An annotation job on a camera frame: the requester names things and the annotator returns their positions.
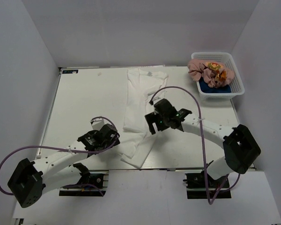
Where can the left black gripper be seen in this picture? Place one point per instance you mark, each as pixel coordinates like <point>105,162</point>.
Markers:
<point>111,142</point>

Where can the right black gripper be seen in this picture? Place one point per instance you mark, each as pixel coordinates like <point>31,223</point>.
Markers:
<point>152,118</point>

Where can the white t shirt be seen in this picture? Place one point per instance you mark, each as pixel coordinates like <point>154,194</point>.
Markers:
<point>137,141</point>

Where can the pink printed t shirt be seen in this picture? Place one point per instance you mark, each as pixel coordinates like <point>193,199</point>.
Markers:
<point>213,73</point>

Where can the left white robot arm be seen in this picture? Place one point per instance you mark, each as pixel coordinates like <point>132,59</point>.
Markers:
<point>63,169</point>

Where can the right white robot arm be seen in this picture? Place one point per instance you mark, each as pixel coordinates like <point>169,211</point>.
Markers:
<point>239,146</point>

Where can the blue t shirt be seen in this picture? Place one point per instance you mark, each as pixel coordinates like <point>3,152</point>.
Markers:
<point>206,89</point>

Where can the blue label sticker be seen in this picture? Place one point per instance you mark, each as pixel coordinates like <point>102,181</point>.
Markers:
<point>74,71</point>

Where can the white plastic basket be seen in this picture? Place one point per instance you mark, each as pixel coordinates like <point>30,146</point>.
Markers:
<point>225,59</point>

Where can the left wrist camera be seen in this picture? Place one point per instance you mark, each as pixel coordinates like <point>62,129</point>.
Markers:
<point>97,124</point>

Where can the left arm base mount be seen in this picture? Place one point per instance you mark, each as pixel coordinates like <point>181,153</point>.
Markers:
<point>89,185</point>

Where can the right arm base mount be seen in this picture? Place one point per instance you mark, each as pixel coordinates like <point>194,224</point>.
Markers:
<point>195,186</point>

